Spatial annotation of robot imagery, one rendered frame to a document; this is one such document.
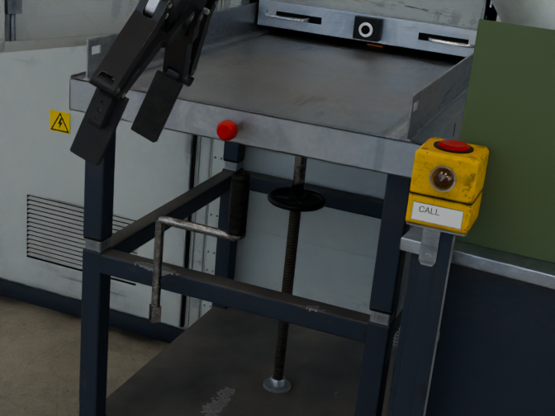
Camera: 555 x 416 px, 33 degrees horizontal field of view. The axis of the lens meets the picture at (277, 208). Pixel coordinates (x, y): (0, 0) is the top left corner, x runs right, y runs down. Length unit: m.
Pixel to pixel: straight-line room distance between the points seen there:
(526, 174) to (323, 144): 0.34
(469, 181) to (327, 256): 1.13
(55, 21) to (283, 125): 0.64
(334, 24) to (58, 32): 0.62
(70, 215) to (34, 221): 0.12
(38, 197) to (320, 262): 0.80
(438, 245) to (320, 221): 1.04
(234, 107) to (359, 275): 0.85
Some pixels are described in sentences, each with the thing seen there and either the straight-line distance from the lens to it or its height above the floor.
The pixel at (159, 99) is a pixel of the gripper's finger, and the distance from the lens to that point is 0.99.
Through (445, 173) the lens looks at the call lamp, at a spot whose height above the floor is 0.88.
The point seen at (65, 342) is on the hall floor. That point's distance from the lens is 2.55.
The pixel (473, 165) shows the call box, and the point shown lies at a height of 0.89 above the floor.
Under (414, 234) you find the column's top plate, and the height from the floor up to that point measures 0.75.
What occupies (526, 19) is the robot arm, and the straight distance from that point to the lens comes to 1.42.
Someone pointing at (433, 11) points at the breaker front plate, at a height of 0.95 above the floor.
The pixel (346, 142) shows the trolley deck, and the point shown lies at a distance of 1.45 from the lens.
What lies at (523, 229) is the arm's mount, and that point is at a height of 0.79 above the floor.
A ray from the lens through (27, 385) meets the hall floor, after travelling 2.37.
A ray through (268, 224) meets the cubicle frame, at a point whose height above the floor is 0.40.
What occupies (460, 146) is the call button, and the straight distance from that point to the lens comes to 1.20.
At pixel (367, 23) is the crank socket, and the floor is 0.91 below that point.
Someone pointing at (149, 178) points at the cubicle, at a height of 0.45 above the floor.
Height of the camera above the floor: 1.20
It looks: 20 degrees down
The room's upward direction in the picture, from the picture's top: 6 degrees clockwise
